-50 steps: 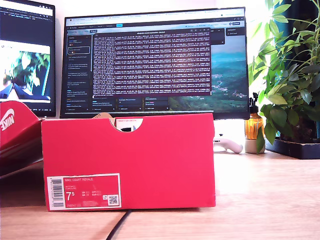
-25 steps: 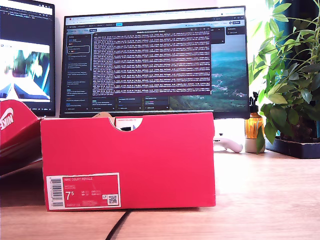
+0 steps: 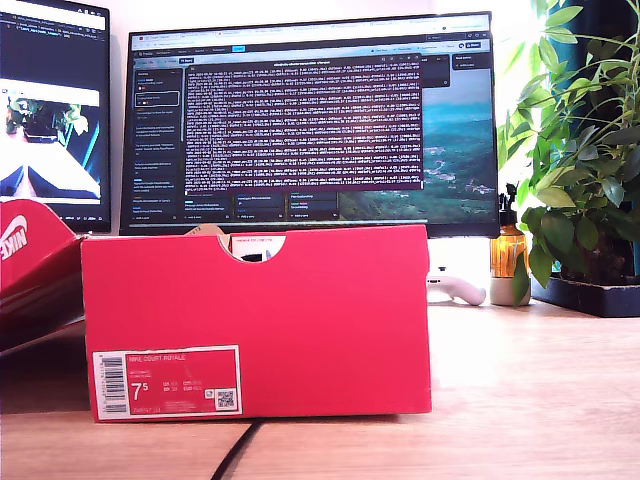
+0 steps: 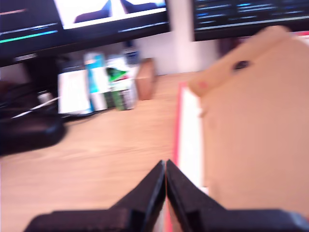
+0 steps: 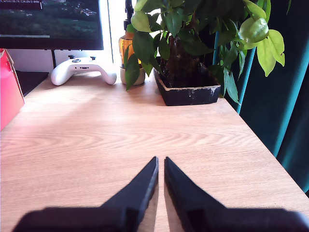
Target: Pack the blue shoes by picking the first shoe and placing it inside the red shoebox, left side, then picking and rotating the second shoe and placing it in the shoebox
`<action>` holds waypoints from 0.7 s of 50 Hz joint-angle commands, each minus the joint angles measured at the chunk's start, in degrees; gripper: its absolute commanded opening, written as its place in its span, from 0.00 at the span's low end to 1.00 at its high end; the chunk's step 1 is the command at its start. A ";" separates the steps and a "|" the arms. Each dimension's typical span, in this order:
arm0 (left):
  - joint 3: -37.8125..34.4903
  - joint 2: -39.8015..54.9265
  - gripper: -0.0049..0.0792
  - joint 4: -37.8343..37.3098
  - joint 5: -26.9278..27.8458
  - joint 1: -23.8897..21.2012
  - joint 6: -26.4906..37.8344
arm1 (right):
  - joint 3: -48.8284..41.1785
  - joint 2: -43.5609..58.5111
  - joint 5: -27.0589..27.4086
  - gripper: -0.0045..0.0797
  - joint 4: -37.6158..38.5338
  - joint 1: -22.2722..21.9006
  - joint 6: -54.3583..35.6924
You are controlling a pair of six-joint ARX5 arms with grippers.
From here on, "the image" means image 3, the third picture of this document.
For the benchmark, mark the red Nike shoebox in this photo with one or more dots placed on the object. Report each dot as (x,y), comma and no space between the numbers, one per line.
(325,325)

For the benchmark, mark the white printed paper sheet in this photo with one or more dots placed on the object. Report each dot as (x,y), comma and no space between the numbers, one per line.
(252,246)

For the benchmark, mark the brown cardboard insert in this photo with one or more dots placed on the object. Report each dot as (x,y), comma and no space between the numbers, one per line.
(205,230)

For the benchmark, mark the large black computer monitor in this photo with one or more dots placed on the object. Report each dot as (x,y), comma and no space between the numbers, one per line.
(300,125)

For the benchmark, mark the white handheld controller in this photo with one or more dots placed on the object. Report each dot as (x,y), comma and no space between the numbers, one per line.
(465,294)

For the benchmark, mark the amber pump bottle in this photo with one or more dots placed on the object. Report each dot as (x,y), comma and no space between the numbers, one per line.
(509,250)

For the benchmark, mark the small white pot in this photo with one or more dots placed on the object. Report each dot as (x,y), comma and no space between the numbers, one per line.
(502,294)

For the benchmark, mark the green leafy houseplant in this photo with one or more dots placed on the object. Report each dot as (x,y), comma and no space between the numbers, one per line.
(555,230)

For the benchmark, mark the small black computer monitor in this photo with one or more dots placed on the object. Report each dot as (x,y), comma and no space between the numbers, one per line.
(50,50)

